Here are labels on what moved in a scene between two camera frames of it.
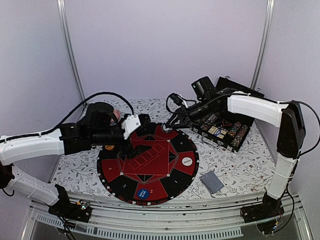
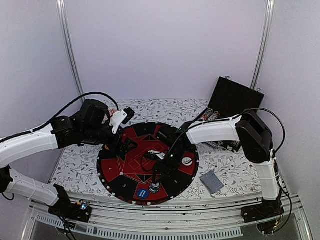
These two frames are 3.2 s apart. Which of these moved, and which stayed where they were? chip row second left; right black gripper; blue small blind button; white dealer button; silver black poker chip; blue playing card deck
Moved: right black gripper; silver black poker chip
Stayed: blue small blind button; blue playing card deck; white dealer button; chip row second left
